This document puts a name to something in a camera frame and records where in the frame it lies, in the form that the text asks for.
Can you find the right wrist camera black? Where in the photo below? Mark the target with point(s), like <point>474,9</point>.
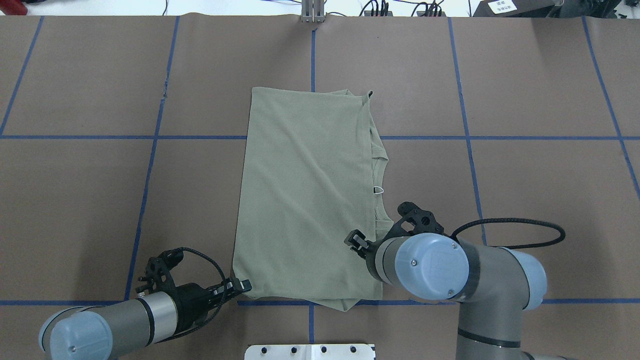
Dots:
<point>413,221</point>

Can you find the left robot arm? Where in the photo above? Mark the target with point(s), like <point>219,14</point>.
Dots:
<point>109,332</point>

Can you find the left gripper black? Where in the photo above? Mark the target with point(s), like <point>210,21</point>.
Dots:
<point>189,299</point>

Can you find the olive green long-sleeve shirt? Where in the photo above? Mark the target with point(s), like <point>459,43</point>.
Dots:
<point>313,171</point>

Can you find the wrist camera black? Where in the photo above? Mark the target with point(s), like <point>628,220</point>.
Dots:
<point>413,221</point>
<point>157,276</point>

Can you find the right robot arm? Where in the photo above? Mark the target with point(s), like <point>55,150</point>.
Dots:
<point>493,286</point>

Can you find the red cylindrical bottle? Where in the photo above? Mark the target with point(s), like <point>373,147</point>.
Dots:
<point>13,8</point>

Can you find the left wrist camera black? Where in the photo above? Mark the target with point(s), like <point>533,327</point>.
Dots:
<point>157,276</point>

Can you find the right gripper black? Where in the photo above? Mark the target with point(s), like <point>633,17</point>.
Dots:
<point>371,251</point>

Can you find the aluminium frame post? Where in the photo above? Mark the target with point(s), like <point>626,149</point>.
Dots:
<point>313,11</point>

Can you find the white pedestal base plate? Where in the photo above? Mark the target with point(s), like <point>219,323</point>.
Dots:
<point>347,351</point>

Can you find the black power adapter labelled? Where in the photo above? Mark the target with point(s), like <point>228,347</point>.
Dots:
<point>515,8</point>

